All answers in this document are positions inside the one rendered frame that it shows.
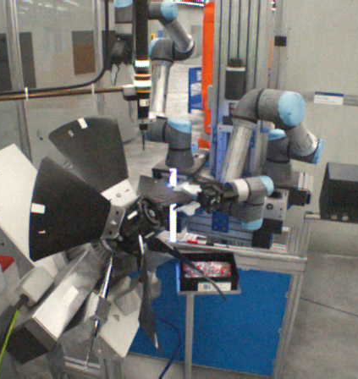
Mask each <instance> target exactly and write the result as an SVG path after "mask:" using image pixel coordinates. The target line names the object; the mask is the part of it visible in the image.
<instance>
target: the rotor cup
mask: <svg viewBox="0 0 358 379"><path fill-rule="evenodd" d="M124 207H126V208H125V209H126V211H125V214H124V218H123V220H122V222H121V225H120V228H119V230H118V234H117V236H116V238H115V239H107V241H108V243H109V244H110V245H111V246H112V247H113V248H114V249H115V250H116V251H117V252H118V253H119V254H121V255H125V256H133V252H134V251H135V250H136V245H137V239H138V234H140V235H141V237H142V242H143V244H146V243H147V242H149V240H151V239H153V238H155V237H156V236H158V235H159V234H160V233H162V232H163V231H164V230H165V229H166V227H167V219H166V216H165V214H164V212H163V210H162V208H161V207H160V206H159V204H158V203H157V202H156V201H155V200H154V199H152V198H151V197H150V196H149V195H139V196H138V197H137V198H135V199H134V200H132V201H131V202H130V203H129V204H127V205H126V206H124ZM150 210H151V211H153V212H154V214H155V216H154V217H152V216H151V215H150V214H149V211H150ZM135 212H137V214H136V215H135V216H133V217H132V218H131V219H129V218H128V217H129V216H130V215H132V214H133V213H135ZM151 232H153V234H152V235H150V236H149V237H148V238H145V237H146V236H147V235H148V234H149V233H151Z"/></svg>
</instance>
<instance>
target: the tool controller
mask: <svg viewBox="0 0 358 379"><path fill-rule="evenodd" d="M319 215H320V219H331V220H338V221H345V222H358V165H351V164H341V163H336V162H327V166H326V171H325V174H324V178H323V181H322V187H321V191H320V198H319Z"/></svg>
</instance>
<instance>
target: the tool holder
mask: <svg viewBox="0 0 358 379"><path fill-rule="evenodd" d="M121 87H123V88H124V91H122V94H123V95H124V100H126V101H127V102H128V114H129V118H130V122H131V123H137V124H149V123H153V122H155V121H156V117H155V116H154V115H150V114H149V118H138V116H137V95H136V94H135V87H134V86H121Z"/></svg>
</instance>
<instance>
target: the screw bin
mask: <svg viewBox="0 0 358 379"><path fill-rule="evenodd" d="M181 254H182V255H183V256H184V257H186V258H187V259H188V260H189V261H191V262H192V261H193V262H198V261H199V262H201V261H229V264H231V266H230V267H231V272H232V274H233V276H231V277H210V279H211V280H212V281H213V282H214V283H215V284H216V285H217V286H218V287H219V288H220V289H221V291H236V290H237V287H238V279H240V276H239V274H238V271H237V267H236V261H235V258H234V253H181ZM179 291H180V292H188V291H217V290H216V289H215V288H214V286H213V285H212V284H211V283H210V282H208V281H207V280H206V279H205V278H204V277H183V262H181V261H179Z"/></svg>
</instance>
